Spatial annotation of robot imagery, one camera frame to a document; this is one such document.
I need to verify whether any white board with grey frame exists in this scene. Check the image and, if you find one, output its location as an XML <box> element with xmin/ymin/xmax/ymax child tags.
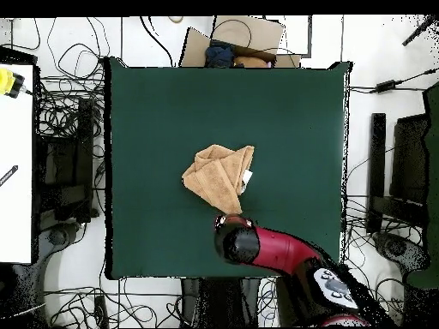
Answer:
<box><xmin>263</xmin><ymin>15</ymin><xmax>313</xmax><ymax>58</ymax></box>

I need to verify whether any black flat bar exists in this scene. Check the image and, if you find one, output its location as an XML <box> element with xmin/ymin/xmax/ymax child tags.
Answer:
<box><xmin>365</xmin><ymin>112</ymin><xmax>387</xmax><ymax>234</ymax></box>

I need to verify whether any black slanted rod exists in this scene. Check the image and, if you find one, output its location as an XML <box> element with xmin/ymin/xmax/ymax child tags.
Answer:
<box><xmin>401</xmin><ymin>15</ymin><xmax>439</xmax><ymax>47</ymax></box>

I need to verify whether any orange garment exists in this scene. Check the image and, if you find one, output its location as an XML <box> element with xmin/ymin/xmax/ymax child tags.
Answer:
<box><xmin>233</xmin><ymin>55</ymin><xmax>269</xmax><ymax>69</ymax></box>

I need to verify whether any white desk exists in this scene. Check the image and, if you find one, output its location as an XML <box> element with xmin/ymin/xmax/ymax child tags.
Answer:
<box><xmin>0</xmin><ymin>63</ymin><xmax>34</xmax><ymax>264</ymax></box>

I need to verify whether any yellow and black tool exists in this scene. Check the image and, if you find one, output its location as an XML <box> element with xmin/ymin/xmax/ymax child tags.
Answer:
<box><xmin>0</xmin><ymin>67</ymin><xmax>26</xmax><ymax>99</ymax></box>

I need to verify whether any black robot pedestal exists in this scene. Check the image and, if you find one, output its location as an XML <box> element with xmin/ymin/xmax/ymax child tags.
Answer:
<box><xmin>180</xmin><ymin>278</ymin><xmax>260</xmax><ymax>328</ymax></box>

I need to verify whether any green cloth on side table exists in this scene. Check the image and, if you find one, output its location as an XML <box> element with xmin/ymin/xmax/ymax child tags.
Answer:
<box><xmin>406</xmin><ymin>81</ymin><xmax>439</xmax><ymax>289</ymax></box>

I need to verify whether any black square panel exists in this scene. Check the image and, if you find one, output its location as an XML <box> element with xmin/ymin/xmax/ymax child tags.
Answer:
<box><xmin>390</xmin><ymin>114</ymin><xmax>430</xmax><ymax>206</ymax></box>

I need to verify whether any black power adapter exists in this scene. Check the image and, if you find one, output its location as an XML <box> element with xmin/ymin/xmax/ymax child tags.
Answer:
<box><xmin>374</xmin><ymin>79</ymin><xmax>403</xmax><ymax>93</ymax></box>

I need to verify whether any navy blue garment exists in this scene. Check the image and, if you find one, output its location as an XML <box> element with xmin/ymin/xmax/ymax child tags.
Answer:
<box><xmin>204</xmin><ymin>39</ymin><xmax>237</xmax><ymax>69</ymax></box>

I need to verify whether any grey stand foot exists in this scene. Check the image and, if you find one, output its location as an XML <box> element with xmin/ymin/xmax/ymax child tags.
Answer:
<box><xmin>39</xmin><ymin>221</ymin><xmax>83</xmax><ymax>254</ymax></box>
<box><xmin>372</xmin><ymin>231</ymin><xmax>430</xmax><ymax>275</ymax></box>

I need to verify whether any black marker pen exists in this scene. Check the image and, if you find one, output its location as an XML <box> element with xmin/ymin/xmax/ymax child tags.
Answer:
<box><xmin>0</xmin><ymin>164</ymin><xmax>19</xmax><ymax>188</ymax></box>

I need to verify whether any brown cardboard box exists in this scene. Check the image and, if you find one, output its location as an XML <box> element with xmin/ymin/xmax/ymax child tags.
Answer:
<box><xmin>178</xmin><ymin>15</ymin><xmax>303</xmax><ymax>69</ymax></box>

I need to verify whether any dark green table cloth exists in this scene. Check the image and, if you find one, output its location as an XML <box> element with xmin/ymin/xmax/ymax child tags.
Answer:
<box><xmin>103</xmin><ymin>56</ymin><xmax>354</xmax><ymax>280</ymax></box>

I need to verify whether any tan terry towel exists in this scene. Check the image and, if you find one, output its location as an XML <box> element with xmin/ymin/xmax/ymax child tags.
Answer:
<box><xmin>181</xmin><ymin>144</ymin><xmax>256</xmax><ymax>216</ymax></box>

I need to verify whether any black metal stand frame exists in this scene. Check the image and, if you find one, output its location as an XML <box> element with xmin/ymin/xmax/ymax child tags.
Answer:
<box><xmin>35</xmin><ymin>97</ymin><xmax>95</xmax><ymax>224</ymax></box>

